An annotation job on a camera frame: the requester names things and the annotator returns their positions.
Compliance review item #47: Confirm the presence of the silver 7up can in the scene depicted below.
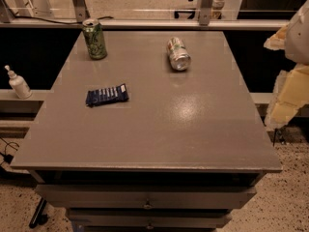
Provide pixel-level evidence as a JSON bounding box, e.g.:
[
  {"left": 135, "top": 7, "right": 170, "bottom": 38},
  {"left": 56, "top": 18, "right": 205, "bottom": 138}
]
[{"left": 167, "top": 37, "right": 191, "bottom": 72}]

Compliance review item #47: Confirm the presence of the blue snack packet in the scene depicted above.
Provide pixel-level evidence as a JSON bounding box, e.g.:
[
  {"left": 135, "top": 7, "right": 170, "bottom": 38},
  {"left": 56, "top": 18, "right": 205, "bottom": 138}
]
[{"left": 85, "top": 83, "right": 129, "bottom": 107}]

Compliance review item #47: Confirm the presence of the white pump bottle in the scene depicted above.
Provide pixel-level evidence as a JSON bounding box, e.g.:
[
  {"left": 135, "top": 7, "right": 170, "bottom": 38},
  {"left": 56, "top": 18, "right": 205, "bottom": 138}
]
[{"left": 5, "top": 65, "right": 32, "bottom": 99}]

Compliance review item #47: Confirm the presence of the metal frame post left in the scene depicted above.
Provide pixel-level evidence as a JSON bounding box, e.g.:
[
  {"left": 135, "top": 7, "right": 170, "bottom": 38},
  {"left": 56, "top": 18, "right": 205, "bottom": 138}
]
[{"left": 72, "top": 0, "right": 90, "bottom": 22}]

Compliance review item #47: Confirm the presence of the black cable on floor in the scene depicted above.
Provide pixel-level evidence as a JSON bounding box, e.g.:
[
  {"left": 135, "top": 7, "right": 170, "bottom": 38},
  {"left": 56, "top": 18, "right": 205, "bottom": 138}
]
[{"left": 0, "top": 136, "right": 20, "bottom": 168}]

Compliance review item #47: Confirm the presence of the grey drawer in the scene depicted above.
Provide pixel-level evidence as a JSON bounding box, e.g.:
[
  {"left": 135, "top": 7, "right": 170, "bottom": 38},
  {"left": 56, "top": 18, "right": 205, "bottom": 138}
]
[
  {"left": 67, "top": 209, "right": 231, "bottom": 229},
  {"left": 36, "top": 185, "right": 256, "bottom": 210}
]

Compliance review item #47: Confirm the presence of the metal frame post right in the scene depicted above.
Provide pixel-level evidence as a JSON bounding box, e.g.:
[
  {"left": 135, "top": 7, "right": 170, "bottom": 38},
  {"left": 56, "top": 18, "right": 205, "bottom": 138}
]
[{"left": 197, "top": 0, "right": 213, "bottom": 26}]

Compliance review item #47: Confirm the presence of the metal frame post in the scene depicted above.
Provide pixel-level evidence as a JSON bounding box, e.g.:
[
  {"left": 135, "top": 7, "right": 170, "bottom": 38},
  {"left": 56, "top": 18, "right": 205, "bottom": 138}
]
[
  {"left": 197, "top": 0, "right": 213, "bottom": 26},
  {"left": 72, "top": 0, "right": 90, "bottom": 22}
]

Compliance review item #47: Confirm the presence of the grey top drawer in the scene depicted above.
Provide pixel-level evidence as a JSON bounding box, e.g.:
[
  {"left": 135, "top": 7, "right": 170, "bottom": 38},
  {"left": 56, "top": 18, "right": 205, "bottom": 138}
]
[{"left": 36, "top": 185, "right": 256, "bottom": 210}]

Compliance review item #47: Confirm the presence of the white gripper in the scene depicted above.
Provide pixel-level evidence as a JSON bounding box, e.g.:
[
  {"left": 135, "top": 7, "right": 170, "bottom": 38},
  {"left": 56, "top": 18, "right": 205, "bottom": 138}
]
[{"left": 264, "top": 0, "right": 309, "bottom": 131}]

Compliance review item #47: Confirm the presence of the grey lower drawer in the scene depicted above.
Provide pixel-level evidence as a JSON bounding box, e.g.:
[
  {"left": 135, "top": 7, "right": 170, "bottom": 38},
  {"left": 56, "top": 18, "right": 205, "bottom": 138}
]
[{"left": 67, "top": 209, "right": 231, "bottom": 229}]

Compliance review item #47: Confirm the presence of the green soda can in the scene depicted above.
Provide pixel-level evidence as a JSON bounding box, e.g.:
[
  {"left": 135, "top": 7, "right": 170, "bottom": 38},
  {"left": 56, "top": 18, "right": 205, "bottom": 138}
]
[{"left": 82, "top": 18, "right": 107, "bottom": 60}]

